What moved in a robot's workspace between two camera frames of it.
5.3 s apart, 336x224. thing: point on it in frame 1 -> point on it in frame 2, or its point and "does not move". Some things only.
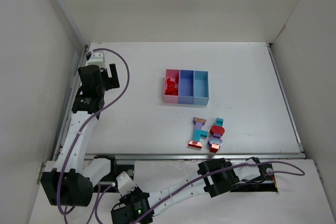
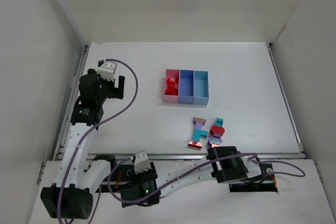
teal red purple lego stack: (216, 140) does not move
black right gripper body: (118, 215) -> (151, 172)
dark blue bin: (186, 95) does not move
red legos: (171, 90) does not move
